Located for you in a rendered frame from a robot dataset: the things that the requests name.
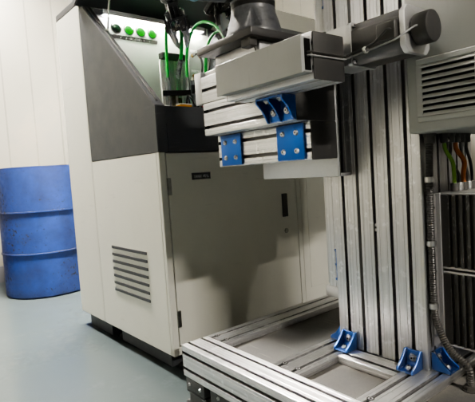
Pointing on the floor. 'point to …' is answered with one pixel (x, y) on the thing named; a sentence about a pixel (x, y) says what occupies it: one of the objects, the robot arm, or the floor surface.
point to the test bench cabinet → (144, 252)
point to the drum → (37, 231)
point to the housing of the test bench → (81, 166)
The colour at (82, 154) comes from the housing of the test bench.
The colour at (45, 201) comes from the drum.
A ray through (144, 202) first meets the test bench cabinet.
